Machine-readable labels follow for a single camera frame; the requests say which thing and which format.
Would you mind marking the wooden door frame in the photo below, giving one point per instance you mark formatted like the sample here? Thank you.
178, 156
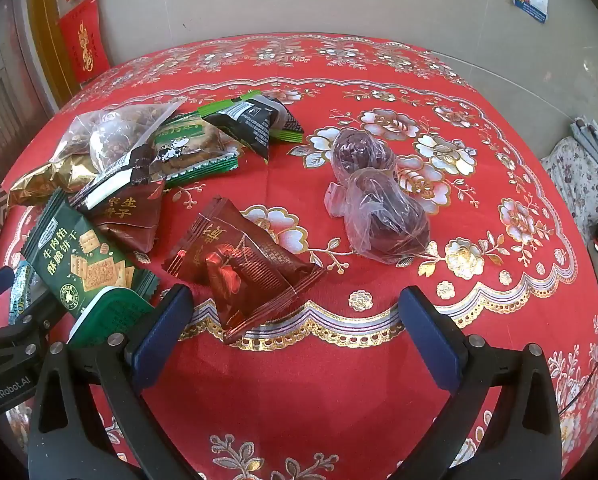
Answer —
49, 35

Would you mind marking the dark green cracker packet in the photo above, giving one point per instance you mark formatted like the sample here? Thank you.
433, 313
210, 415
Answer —
79, 260

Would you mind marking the gold foil packet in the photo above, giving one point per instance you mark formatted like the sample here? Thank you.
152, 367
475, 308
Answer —
44, 180

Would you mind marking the clear zip bag of nuts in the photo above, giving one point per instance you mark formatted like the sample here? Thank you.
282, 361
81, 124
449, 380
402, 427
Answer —
104, 120

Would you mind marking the green cookie packet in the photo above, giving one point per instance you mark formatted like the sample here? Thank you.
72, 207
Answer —
189, 145

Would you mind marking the dark red packet gold lettering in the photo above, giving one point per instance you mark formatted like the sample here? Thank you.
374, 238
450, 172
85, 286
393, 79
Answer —
129, 215

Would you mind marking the floral cushion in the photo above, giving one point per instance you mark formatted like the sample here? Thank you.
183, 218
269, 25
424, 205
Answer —
574, 185

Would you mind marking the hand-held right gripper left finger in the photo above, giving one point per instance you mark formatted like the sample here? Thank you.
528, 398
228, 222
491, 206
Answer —
164, 330

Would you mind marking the clear bag of walnuts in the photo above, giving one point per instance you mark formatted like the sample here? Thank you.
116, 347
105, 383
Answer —
111, 147

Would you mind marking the small blue packet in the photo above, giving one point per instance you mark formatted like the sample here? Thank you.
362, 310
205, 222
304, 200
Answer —
21, 285

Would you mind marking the red floral tablecloth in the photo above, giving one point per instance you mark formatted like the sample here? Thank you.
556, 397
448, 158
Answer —
289, 410

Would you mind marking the glossy dark red date packet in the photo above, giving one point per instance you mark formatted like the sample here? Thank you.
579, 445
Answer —
244, 270

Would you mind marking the grey folded clothes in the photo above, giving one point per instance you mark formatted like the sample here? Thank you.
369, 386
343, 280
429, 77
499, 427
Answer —
596, 145

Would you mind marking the green and black plum packet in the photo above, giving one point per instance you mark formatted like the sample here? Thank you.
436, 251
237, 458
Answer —
249, 125

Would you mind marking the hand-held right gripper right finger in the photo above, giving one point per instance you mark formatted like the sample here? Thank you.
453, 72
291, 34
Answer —
429, 340

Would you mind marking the black stick packet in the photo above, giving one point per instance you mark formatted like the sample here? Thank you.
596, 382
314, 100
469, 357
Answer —
109, 182

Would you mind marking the plastic-wrapped red date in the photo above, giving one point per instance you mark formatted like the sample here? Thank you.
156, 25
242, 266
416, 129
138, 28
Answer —
389, 220
361, 152

